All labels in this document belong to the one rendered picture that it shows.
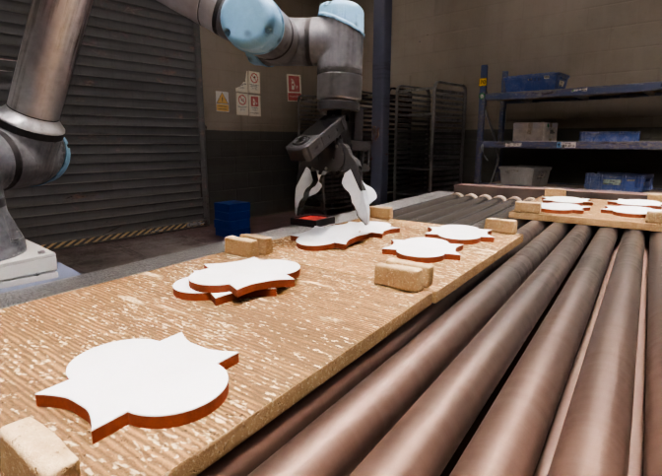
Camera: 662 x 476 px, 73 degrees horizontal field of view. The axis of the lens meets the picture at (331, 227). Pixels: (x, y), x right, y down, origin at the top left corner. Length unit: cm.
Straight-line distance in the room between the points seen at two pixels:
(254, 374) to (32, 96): 75
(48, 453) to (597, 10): 579
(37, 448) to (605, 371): 40
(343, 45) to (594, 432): 61
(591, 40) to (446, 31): 172
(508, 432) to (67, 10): 90
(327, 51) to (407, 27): 601
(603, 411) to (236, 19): 57
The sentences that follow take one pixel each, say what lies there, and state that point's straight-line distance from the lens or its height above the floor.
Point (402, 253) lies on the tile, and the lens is 67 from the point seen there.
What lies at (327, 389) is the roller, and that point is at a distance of 39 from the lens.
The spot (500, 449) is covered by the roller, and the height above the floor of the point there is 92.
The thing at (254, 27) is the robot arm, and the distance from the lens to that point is 64.
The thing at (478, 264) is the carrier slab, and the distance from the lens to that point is 68.
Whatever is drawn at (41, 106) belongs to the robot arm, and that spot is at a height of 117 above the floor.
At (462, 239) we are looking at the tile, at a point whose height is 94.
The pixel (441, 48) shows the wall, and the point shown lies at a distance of 642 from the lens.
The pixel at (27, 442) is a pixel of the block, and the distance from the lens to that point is 29.
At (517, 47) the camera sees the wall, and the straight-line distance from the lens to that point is 601.
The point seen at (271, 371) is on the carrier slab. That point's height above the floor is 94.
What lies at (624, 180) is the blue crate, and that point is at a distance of 501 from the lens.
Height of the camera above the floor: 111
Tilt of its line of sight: 11 degrees down
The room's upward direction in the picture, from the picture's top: straight up
